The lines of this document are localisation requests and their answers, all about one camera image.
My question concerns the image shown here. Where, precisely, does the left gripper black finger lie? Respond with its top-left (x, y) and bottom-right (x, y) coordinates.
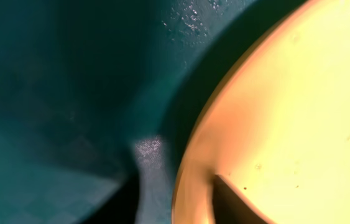
top-left (212, 174), bottom-right (274, 224)

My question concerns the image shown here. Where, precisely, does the yellow-green plate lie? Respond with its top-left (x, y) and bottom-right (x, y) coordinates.
top-left (171, 0), bottom-right (350, 223)

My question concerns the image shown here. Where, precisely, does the blue plastic tray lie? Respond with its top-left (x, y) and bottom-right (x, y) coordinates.
top-left (0, 0), bottom-right (301, 224)

